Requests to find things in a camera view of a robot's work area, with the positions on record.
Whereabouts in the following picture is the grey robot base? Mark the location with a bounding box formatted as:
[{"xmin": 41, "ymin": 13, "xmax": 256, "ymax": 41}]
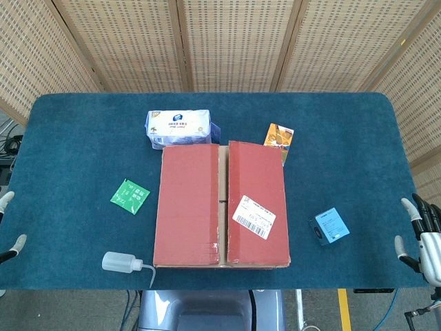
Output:
[{"xmin": 137, "ymin": 289, "xmax": 287, "ymax": 331}]

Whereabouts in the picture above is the green sachet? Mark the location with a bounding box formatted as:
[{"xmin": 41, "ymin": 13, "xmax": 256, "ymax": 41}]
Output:
[{"xmin": 110, "ymin": 178, "xmax": 151, "ymax": 215}]

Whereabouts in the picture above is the black floor cable tangle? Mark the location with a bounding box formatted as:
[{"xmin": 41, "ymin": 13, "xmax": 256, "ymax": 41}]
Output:
[{"xmin": 0, "ymin": 117, "xmax": 25, "ymax": 187}]

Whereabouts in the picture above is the cardboard box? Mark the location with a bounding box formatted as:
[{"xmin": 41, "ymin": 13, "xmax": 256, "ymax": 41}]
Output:
[{"xmin": 152, "ymin": 140, "xmax": 291, "ymax": 269}]

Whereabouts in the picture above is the white pole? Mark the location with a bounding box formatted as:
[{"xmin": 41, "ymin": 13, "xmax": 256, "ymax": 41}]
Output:
[{"xmin": 295, "ymin": 289, "xmax": 305, "ymax": 331}]

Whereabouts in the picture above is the small blue black box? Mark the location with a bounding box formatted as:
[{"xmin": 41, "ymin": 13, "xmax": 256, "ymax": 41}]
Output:
[{"xmin": 308, "ymin": 207, "xmax": 351, "ymax": 247}]

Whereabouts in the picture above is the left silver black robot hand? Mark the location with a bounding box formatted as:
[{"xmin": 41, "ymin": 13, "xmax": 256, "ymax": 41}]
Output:
[{"xmin": 0, "ymin": 191, "xmax": 28, "ymax": 265}]

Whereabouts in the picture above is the blue cloth-covered table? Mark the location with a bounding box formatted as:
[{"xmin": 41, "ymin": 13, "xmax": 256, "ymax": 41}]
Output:
[{"xmin": 0, "ymin": 92, "xmax": 430, "ymax": 290}]

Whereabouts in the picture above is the white plastic squeeze bottle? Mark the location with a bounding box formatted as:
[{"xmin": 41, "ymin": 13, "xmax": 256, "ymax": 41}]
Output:
[{"xmin": 101, "ymin": 251, "xmax": 156, "ymax": 289}]

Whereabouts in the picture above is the woven wooden folding screen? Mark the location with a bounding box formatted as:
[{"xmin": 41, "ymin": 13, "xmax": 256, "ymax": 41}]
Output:
[{"xmin": 0, "ymin": 0, "xmax": 441, "ymax": 208}]

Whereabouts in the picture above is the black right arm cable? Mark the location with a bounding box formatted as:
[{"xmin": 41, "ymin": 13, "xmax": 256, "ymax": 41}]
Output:
[{"xmin": 404, "ymin": 299, "xmax": 441, "ymax": 325}]

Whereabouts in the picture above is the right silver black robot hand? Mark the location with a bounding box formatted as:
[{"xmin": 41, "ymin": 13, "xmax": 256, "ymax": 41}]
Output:
[{"xmin": 394, "ymin": 193, "xmax": 441, "ymax": 287}]

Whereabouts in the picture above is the orange printed carton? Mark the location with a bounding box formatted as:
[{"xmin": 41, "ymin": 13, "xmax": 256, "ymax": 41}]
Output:
[{"xmin": 263, "ymin": 123, "xmax": 295, "ymax": 167}]

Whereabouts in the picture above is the white blue tissue pack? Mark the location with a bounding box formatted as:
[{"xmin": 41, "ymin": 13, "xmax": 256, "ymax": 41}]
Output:
[{"xmin": 143, "ymin": 109, "xmax": 221, "ymax": 150}]

